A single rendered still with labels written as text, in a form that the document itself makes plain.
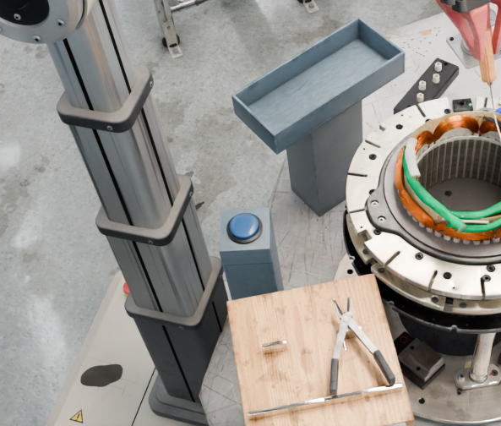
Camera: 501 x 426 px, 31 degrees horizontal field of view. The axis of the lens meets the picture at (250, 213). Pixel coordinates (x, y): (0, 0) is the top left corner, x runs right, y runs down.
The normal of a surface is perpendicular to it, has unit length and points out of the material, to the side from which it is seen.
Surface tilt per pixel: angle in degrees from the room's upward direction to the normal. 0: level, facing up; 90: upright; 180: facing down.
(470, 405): 0
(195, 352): 90
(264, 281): 90
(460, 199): 0
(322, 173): 90
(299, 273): 0
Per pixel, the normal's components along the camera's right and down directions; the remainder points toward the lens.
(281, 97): -0.11, -0.58
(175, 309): -0.30, 0.79
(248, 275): -0.01, 0.81
